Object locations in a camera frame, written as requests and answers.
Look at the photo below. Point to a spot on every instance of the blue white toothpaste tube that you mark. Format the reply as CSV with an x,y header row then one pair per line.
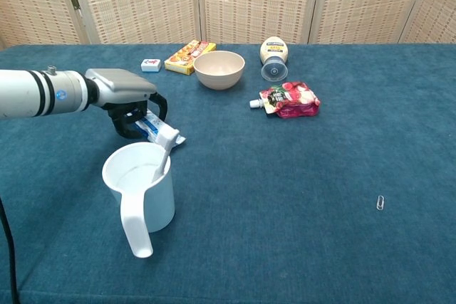
x,y
151,124

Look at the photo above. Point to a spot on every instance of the metal paper clip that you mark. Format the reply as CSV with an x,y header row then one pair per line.
x,y
380,201

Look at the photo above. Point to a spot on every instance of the yellow orange food box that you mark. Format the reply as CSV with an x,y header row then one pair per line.
x,y
181,60

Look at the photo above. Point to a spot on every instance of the blue tablecloth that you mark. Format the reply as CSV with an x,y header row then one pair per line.
x,y
285,176

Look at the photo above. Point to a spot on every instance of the mayonnaise squeeze bottle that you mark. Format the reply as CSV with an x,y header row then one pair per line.
x,y
273,51

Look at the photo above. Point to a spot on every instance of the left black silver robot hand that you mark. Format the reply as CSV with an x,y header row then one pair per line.
x,y
121,85

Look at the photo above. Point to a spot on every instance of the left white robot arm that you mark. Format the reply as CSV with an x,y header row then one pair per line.
x,y
28,92

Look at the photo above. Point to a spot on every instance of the beige bowl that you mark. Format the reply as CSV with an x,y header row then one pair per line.
x,y
219,76

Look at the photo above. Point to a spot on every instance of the white mahjong tile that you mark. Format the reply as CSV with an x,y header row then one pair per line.
x,y
151,65

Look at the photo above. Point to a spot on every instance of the white toothbrush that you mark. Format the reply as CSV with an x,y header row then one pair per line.
x,y
167,138

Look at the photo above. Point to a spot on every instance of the red spout pouch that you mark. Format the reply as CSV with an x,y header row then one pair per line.
x,y
292,103

